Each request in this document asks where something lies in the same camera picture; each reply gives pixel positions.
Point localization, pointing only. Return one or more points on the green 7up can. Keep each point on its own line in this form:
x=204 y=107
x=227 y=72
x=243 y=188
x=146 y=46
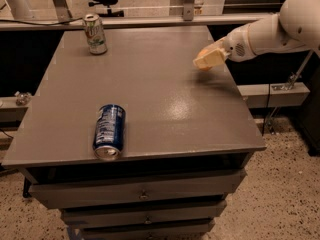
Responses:
x=95 y=34

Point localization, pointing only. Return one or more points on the white pipe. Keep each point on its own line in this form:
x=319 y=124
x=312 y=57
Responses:
x=20 y=9

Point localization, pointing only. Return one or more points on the top grey drawer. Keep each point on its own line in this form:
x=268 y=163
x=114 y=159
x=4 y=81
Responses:
x=137 y=189

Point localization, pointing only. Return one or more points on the orange fruit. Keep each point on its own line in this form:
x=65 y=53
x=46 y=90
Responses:
x=206 y=60

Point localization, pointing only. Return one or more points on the grey drawer cabinet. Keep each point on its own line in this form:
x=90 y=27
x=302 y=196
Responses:
x=178 y=119

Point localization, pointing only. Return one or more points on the grey metal rail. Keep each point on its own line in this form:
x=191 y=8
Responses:
x=130 y=22

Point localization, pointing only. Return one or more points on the blue soda can lying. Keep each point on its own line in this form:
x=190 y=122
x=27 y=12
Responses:
x=109 y=132

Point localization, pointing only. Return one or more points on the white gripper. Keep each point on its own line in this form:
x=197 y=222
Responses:
x=236 y=45

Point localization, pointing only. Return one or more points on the grey drawer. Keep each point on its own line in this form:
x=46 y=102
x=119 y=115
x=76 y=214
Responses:
x=137 y=189
x=144 y=215
x=148 y=232

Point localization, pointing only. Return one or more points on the middle grey drawer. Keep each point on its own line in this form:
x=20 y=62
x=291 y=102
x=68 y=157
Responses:
x=144 y=215

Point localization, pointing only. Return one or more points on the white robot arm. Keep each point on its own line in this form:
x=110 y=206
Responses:
x=295 y=28

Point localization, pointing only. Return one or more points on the small clear glass object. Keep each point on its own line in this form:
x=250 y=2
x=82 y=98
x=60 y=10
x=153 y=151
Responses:
x=22 y=99

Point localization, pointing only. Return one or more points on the bottom grey drawer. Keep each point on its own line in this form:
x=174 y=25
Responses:
x=148 y=232

